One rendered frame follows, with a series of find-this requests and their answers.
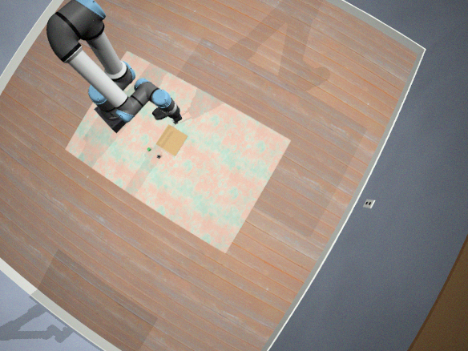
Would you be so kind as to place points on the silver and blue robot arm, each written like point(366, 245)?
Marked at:
point(83, 19)

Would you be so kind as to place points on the tan flat mat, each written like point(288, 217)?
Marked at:
point(171, 140)

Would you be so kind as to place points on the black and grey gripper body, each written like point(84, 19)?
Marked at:
point(174, 114)

